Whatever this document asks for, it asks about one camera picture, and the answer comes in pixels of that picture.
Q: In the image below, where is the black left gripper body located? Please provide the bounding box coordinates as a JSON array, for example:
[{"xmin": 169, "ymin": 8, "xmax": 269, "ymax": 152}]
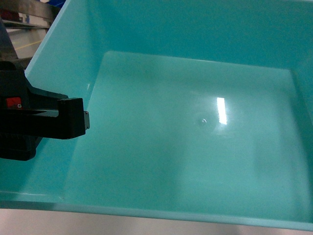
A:
[{"xmin": 0, "ymin": 61, "xmax": 68, "ymax": 161}]

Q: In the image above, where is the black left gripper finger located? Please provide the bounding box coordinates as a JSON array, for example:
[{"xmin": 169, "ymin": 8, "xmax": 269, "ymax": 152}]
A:
[{"xmin": 57, "ymin": 98, "xmax": 90, "ymax": 140}]

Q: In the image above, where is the light teal plastic bin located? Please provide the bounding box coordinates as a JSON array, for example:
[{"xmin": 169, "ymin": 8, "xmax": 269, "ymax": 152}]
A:
[{"xmin": 0, "ymin": 0, "xmax": 313, "ymax": 231}]

